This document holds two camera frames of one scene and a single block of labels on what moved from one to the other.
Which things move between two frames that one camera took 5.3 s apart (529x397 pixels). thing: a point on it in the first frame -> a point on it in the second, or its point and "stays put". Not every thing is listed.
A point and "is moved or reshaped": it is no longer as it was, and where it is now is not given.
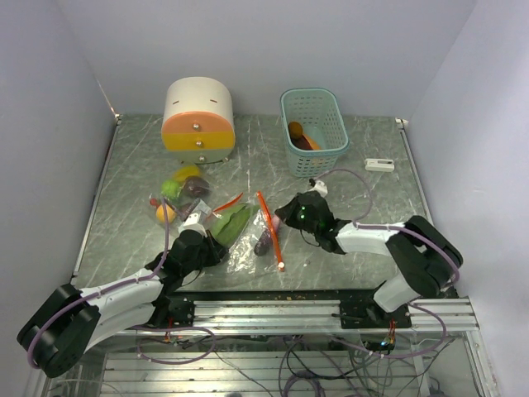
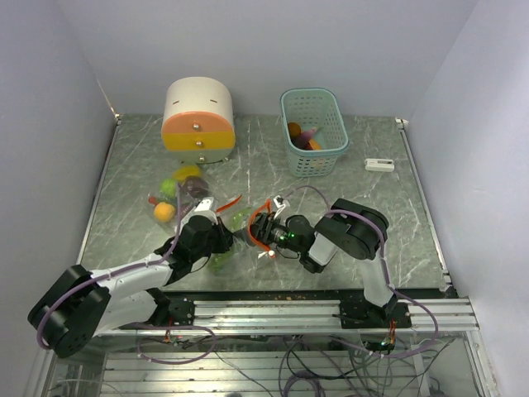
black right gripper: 287,213 -> 261,228
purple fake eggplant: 264,241 is moved or reshaped
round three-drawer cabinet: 198,122 stays put
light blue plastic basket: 319,112 stays put
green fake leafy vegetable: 229,224 is moved or reshaped
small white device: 379,165 stays put
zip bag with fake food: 245,230 is moved or reshaped
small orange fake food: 295,130 stays put
